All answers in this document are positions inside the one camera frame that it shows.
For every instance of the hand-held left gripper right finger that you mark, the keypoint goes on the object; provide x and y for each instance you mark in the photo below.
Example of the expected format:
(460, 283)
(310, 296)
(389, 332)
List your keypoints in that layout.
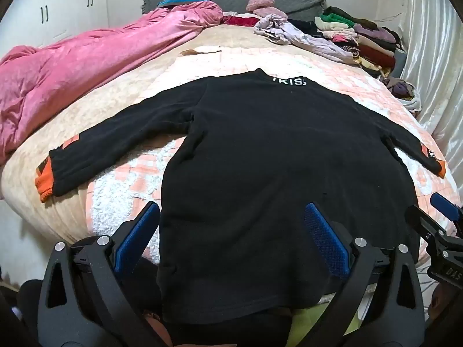
(325, 238)

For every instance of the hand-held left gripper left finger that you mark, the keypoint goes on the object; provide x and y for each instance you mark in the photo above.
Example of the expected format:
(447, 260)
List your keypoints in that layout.
(138, 234)

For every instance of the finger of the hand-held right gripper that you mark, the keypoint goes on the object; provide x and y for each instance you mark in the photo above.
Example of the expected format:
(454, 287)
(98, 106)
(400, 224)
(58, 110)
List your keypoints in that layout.
(446, 206)
(421, 222)

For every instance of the black sweater with orange cuffs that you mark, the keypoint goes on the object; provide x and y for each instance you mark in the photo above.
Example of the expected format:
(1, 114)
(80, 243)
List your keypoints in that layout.
(271, 170)

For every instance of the bag of purple clothes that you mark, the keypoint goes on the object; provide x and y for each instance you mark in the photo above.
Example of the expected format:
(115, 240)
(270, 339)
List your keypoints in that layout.
(401, 90)

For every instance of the pile of folded clothes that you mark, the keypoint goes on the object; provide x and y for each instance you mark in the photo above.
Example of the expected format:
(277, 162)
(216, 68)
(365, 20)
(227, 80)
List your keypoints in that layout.
(365, 39)

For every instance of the person's right hand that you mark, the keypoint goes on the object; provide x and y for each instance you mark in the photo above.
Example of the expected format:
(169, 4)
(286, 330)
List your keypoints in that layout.
(439, 303)

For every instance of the beige plush bed sheet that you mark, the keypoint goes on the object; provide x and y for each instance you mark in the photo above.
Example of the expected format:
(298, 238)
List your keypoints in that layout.
(108, 101)

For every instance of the white satin curtain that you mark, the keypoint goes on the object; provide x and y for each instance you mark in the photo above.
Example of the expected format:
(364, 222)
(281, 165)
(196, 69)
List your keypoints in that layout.
(430, 43)

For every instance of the pink quilt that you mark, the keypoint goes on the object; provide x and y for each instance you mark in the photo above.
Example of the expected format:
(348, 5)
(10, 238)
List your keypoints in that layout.
(72, 68)

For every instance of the peach and white checkered blanket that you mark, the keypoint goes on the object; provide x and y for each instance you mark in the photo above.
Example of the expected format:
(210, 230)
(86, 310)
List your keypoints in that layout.
(231, 65)

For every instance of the lilac garment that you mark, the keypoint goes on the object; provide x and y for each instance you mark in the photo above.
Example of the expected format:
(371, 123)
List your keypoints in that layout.
(289, 30)

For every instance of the black garment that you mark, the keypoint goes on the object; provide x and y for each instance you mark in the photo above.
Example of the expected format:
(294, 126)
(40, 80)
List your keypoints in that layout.
(302, 26)

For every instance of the red cloth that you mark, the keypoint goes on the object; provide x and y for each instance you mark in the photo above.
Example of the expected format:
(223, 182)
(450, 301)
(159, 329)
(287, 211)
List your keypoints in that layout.
(240, 20)

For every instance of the blue cloth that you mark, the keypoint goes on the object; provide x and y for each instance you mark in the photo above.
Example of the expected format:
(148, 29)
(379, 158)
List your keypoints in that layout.
(181, 0)

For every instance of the pink fuzzy garment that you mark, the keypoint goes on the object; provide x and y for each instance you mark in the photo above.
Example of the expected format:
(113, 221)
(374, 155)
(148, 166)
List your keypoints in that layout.
(258, 3)

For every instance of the white wardrobe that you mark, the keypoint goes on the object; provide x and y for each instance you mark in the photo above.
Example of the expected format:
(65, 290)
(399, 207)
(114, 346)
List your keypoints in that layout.
(43, 7)

